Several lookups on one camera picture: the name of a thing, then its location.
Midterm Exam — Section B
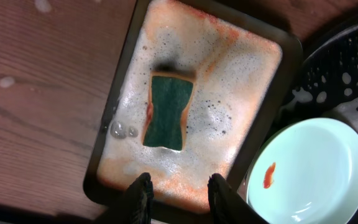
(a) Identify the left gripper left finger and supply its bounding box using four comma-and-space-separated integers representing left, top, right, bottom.
96, 172, 154, 224

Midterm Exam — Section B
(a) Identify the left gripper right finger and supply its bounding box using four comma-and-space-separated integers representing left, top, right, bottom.
208, 173, 267, 224

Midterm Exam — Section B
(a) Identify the yellow green scrub sponge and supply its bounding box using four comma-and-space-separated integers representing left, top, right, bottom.
142, 72, 194, 151

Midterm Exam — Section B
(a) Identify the light blue plate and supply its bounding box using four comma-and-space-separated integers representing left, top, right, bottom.
246, 118, 358, 223

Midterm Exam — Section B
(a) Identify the rectangular soapy water tray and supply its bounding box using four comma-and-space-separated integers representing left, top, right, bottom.
83, 1, 303, 220

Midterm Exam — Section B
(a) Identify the round black tray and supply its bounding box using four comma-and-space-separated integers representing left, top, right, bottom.
271, 15, 358, 223

